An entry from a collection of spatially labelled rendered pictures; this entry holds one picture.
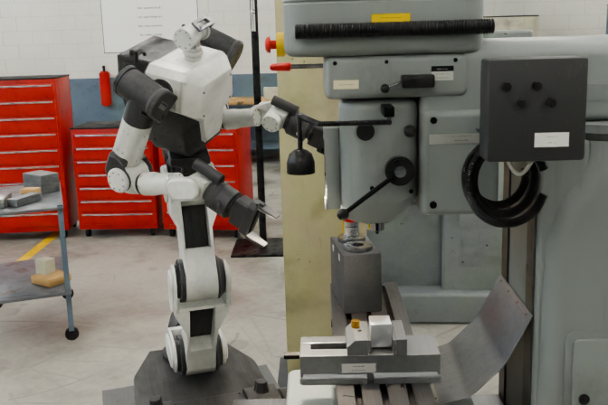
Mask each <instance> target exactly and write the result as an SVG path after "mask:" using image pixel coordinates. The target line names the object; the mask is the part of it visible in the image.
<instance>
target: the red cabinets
mask: <svg viewBox="0 0 608 405"><path fill-rule="evenodd" d="M69 76H70V74H59V75H31V76H3V77H0V187H6V186H16V185H24V179H23V173H28V172H32V171H38V170H44V171H49V172H55V173H58V174H59V181H60V182H61V188H62V201H63V209H64V210H63V218H64V228H65V238H67V236H68V232H67V231H69V230H70V229H71V227H76V226H77V221H79V223H80V230H86V236H87V237H90V236H91V230H101V229H151V235H152V236H153V235H156V232H157V230H156V229H157V228H158V227H159V226H160V225H164V229H165V230H170V231H169V234H170V236H175V235H176V225H175V224H174V222H173V220H172V219H171V217H170V215H169V213H168V212H167V205H166V202H165V199H164V195H163V194H160V195H142V194H131V193H117V192H115V191H114V190H113V189H112V188H111V187H110V186H109V182H108V176H107V174H106V171H105V167H106V163H107V160H108V157H109V153H110V152H112V150H113V147H114V144H115V141H116V138H117V134H118V132H119V126H120V123H121V121H89V122H86V123H84V124H81V125H78V126H76V127H73V120H72V110H71V90H70V80H69ZM206 148H207V150H208V153H209V156H210V158H211V161H210V162H212V163H213V164H214V168H215V169H216V170H217V171H219V172H220V173H222V174H224V175H225V179H224V181H225V182H226V183H227V184H229V185H230V186H232V187H233V188H235V189H236V190H238V191H239V192H241V193H242V197H243V196H244V195H247V196H248V197H250V198H251V199H253V188H252V147H251V127H240V128H237V129H221V132H220V134H219V135H217V136H216V137H215V138H213V139H212V140H211V141H210V142H208V143H207V144H206ZM144 154H145V155H146V156H147V160H148V161H149V162H150V163H151V164H152V167H153V172H157V173H160V167H161V165H166V163H165V160H164V157H163V154H162V148H159V147H155V146H154V144H153V143H152V141H150V140H148V141H147V145H146V148H145V151H144ZM229 218H230V217H229V216H228V217H227V218H223V217H222V216H220V215H219V214H216V217H215V220H214V225H213V230H234V237H236V238H239V237H240V233H239V232H238V230H239V229H238V228H236V227H235V226H233V225H232V224H231V223H229V222H228V221H229ZM59 230H60V229H59V219H58V211H49V212H32V213H23V214H14V215H4V216H0V233H15V232H34V231H59Z"/></svg>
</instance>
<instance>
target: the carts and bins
mask: <svg viewBox="0 0 608 405"><path fill-rule="evenodd" d="M23 179H24V185H16V186H6V187H0V216H4V215H14V214H23V213H32V212H49V211H58V219H59V229H60V238H61V248H62V255H61V256H57V257H45V256H44V257H41V258H38V259H28V260H19V261H12V262H4V263H0V307H2V305H3V304H6V303H13V302H20V301H26V300H33V299H40V298H47V297H59V296H62V297H63V298H65V299H66V304H67V313H68V322H69V327H68V328H67V329H66V331H65V336H66V338H67V339H68V340H75V339H76V338H78V336H79V330H78V328H77V327H75V326H74V323H73V313H72V304H71V298H72V297H73V289H72V288H71V272H69V265H68V257H67V247H66V238H65V228H64V218H63V210H64V209H63V201H62V188H61V182H60V181H59V174H58V173H55V172H49V171H44V170H38V171H32V172H28V173H23Z"/></svg>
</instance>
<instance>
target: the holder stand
mask: <svg viewBox="0 0 608 405"><path fill-rule="evenodd" d="M330 251H331V289H332V291H333V293H334V295H335V297H336V299H337V301H338V303H339V305H340V306H341V308H342V310H343V312H344V314H352V313H364V312H375V311H382V254H381V252H380V251H379V250H378V249H377V247H376V246H375V245H374V244H373V242H372V241H371V240H370V239H368V237H367V236H366V235H365V234H362V233H359V237H357V238H352V239H351V238H346V237H345V233H342V234H339V235H338V236H336V237H330Z"/></svg>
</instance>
